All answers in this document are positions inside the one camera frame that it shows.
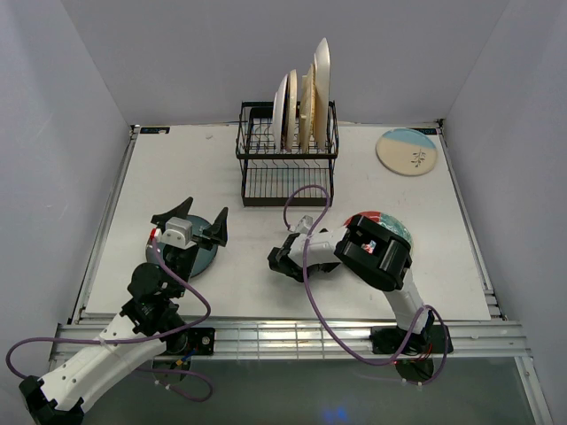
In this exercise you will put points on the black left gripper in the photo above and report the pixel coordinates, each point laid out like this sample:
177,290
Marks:
217,231

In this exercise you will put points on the dark teal round plate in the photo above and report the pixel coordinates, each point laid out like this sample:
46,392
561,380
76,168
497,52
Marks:
204,258

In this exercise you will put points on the white plate green red rim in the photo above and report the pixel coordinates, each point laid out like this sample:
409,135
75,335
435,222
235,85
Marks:
279,118

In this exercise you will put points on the woven bamboo square tray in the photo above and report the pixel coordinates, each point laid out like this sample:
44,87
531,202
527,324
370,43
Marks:
307,109

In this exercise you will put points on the cream pink floral plate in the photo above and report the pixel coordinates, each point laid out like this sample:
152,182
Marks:
291,110

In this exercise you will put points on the red plate blue flower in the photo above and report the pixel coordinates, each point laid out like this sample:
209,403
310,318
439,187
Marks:
391,223

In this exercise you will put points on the white rectangular plate black rim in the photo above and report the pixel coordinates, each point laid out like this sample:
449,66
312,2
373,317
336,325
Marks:
322,92

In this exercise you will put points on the cream plate blue top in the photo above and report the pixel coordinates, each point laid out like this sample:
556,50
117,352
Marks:
407,152

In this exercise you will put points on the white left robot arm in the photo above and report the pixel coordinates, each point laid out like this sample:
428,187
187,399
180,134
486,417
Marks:
146,326

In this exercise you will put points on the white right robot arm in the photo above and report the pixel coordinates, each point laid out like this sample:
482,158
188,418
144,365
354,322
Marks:
376,255

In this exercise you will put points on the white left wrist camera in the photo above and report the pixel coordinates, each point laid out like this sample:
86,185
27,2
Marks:
177,233

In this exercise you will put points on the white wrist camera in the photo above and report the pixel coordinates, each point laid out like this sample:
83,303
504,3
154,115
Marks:
177,233
304,225

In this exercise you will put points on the black wire dish rack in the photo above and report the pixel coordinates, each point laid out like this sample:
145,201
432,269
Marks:
270,176

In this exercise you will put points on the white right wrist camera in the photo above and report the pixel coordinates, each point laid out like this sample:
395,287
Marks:
304,225

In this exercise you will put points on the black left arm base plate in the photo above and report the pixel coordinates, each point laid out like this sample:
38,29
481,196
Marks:
198,342

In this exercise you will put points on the aluminium front frame rail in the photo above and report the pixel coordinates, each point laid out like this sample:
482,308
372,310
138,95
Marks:
298,340

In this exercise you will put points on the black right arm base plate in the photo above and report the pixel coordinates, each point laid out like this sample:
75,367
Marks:
386,340

